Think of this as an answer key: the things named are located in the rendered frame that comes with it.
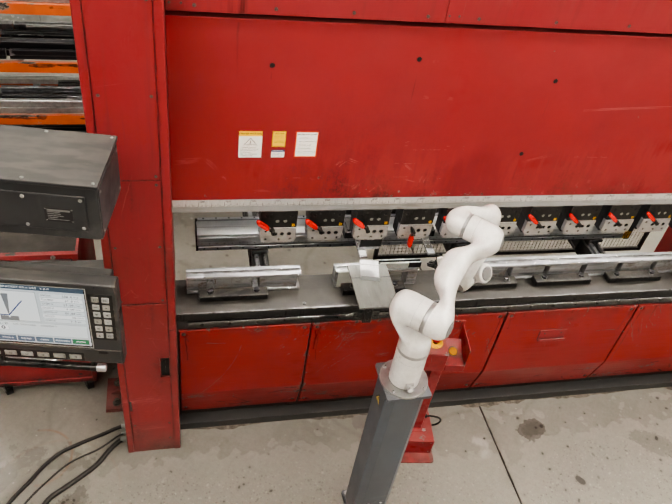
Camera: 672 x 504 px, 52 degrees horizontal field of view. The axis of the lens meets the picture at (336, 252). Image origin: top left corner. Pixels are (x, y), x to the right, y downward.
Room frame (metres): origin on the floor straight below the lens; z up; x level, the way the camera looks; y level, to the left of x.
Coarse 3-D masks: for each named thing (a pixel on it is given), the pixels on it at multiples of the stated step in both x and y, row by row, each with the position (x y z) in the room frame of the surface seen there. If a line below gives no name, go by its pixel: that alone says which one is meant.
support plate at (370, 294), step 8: (384, 264) 2.33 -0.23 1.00; (352, 272) 2.24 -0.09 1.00; (384, 272) 2.28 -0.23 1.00; (352, 280) 2.19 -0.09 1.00; (360, 280) 2.20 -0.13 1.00; (368, 280) 2.21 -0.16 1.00; (384, 280) 2.22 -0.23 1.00; (360, 288) 2.15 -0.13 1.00; (368, 288) 2.16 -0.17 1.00; (376, 288) 2.17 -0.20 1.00; (384, 288) 2.17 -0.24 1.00; (392, 288) 2.18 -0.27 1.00; (360, 296) 2.10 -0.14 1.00; (368, 296) 2.11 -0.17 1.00; (376, 296) 2.12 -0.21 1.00; (384, 296) 2.13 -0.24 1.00; (392, 296) 2.13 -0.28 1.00; (360, 304) 2.05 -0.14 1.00; (368, 304) 2.06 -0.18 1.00; (376, 304) 2.07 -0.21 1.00; (384, 304) 2.08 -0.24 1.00
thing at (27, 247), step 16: (0, 240) 2.08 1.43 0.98; (16, 240) 2.09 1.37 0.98; (32, 240) 2.11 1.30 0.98; (48, 240) 2.13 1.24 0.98; (64, 240) 2.14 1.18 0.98; (80, 240) 2.17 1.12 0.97; (0, 256) 1.97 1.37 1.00; (16, 256) 1.99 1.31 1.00; (32, 256) 2.00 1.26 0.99; (48, 256) 2.02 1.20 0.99; (64, 256) 2.04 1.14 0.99; (80, 256) 2.12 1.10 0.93; (0, 368) 1.93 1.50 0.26; (16, 368) 1.95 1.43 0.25; (32, 368) 1.97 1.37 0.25; (48, 368) 2.00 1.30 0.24; (0, 384) 1.92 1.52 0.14; (16, 384) 1.94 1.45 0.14; (32, 384) 1.96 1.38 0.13
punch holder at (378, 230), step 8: (352, 216) 2.31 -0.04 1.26; (360, 216) 2.26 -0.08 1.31; (368, 216) 2.27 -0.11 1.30; (376, 216) 2.28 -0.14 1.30; (384, 216) 2.29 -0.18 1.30; (352, 224) 2.30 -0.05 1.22; (368, 224) 2.27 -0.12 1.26; (376, 224) 2.28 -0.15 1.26; (384, 224) 2.29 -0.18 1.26; (352, 232) 2.27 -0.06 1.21; (360, 232) 2.26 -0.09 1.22; (376, 232) 2.28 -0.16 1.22; (384, 232) 2.29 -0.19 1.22
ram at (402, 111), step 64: (192, 64) 2.06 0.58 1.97; (256, 64) 2.12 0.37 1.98; (320, 64) 2.19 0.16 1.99; (384, 64) 2.26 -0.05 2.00; (448, 64) 2.33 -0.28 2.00; (512, 64) 2.40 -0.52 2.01; (576, 64) 2.48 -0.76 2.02; (640, 64) 2.56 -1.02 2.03; (192, 128) 2.06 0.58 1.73; (256, 128) 2.12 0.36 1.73; (320, 128) 2.20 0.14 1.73; (384, 128) 2.27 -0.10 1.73; (448, 128) 2.35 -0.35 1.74; (512, 128) 2.43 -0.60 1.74; (576, 128) 2.51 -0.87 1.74; (640, 128) 2.60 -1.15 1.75; (192, 192) 2.06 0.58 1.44; (256, 192) 2.13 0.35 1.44; (320, 192) 2.21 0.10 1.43; (384, 192) 2.29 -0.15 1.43; (448, 192) 2.37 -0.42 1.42; (512, 192) 2.46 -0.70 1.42; (576, 192) 2.55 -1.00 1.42; (640, 192) 2.65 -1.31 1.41
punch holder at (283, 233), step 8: (264, 216) 2.14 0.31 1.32; (272, 216) 2.15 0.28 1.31; (280, 216) 2.16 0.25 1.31; (288, 216) 2.17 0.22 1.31; (296, 216) 2.18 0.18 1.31; (272, 224) 2.15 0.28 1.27; (280, 224) 2.16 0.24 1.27; (288, 224) 2.17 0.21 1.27; (296, 224) 2.18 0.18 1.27; (264, 232) 2.14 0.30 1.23; (280, 232) 2.16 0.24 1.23; (288, 232) 2.18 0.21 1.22; (264, 240) 2.14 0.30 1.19; (272, 240) 2.15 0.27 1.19; (280, 240) 2.16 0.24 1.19; (288, 240) 2.17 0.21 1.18
